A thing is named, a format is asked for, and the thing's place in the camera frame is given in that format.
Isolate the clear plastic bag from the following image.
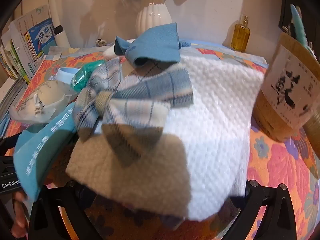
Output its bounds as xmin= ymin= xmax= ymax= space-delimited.
xmin=10 ymin=79 xmax=75 ymax=123

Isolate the person's left hand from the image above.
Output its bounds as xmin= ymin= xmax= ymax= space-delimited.
xmin=11 ymin=191 xmax=29 ymax=238

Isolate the plaid fabric bow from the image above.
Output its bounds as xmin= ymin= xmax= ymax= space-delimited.
xmin=74 ymin=56 xmax=194 ymax=168

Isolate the blue fabric bow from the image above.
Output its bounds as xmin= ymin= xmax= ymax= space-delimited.
xmin=115 ymin=22 xmax=192 ymax=67

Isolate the blue cover workbook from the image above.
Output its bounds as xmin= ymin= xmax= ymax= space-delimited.
xmin=15 ymin=5 xmax=59 ymax=83

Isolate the floral orange mat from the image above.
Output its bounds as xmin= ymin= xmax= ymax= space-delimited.
xmin=5 ymin=44 xmax=320 ymax=240

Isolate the white plush toy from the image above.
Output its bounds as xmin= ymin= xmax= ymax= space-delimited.
xmin=103 ymin=45 xmax=125 ymax=60

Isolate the teal brush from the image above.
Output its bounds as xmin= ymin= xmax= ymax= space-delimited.
xmin=290 ymin=4 xmax=315 ymax=53

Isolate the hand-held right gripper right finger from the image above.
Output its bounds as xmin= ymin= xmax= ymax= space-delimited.
xmin=220 ymin=180 xmax=297 ymax=240

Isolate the teal printed cloth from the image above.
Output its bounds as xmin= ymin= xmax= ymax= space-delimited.
xmin=12 ymin=102 xmax=78 ymax=202

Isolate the row of upright books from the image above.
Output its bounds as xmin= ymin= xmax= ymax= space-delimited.
xmin=0 ymin=30 xmax=28 ymax=83

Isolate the white pipe with black band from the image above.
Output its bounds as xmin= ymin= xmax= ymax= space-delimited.
xmin=47 ymin=0 xmax=72 ymax=48

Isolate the green crinkled packet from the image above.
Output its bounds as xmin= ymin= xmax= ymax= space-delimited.
xmin=71 ymin=59 xmax=107 ymax=92

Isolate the yellow liquid glass bottle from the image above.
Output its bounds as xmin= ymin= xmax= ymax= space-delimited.
xmin=230 ymin=15 xmax=250 ymax=53

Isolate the white textured towel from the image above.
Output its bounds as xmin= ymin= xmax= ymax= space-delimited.
xmin=65 ymin=55 xmax=265 ymax=222

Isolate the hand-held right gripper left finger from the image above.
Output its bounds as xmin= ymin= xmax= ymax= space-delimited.
xmin=28 ymin=181 xmax=105 ymax=240

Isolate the light blue ring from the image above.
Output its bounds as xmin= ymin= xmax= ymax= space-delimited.
xmin=56 ymin=67 xmax=82 ymax=84

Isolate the white ribbed vase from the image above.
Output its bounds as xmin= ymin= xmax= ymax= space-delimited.
xmin=135 ymin=0 xmax=173 ymax=37

